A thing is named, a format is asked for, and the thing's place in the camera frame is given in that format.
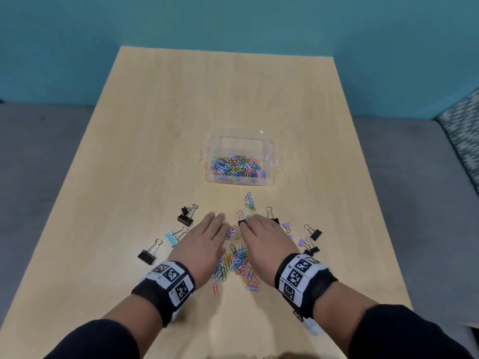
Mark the heap of boxed paper clips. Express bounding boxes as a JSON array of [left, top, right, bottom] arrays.
[[211, 156, 266, 181]]

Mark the black marker wristband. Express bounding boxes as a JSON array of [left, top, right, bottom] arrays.
[[132, 261, 195, 327], [275, 253, 338, 335]]

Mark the light blue binder clip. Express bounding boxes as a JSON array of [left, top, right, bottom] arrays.
[[165, 226, 189, 247]]

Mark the clear plastic container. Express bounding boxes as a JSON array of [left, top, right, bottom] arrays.
[[200, 128, 284, 186]]

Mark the pile of loose paper clips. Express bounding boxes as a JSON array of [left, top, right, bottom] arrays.
[[210, 192, 267, 298]]

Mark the person's right forearm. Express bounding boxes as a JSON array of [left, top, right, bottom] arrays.
[[312, 282, 474, 359]]

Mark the person's left hand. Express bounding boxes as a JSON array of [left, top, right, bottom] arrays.
[[168, 212, 230, 290]]

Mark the patterned grey white cushion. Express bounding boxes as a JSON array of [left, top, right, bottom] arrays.
[[434, 88, 479, 196]]

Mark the person's left forearm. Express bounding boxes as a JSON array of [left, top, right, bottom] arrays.
[[44, 294, 176, 359]]

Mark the right black marker wristband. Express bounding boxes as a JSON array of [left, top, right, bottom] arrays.
[[275, 253, 338, 335]]

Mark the left black marker wristband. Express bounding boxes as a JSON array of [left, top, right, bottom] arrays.
[[132, 261, 195, 327]]

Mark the person's right hand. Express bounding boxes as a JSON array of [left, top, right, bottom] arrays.
[[239, 215, 300, 288]]

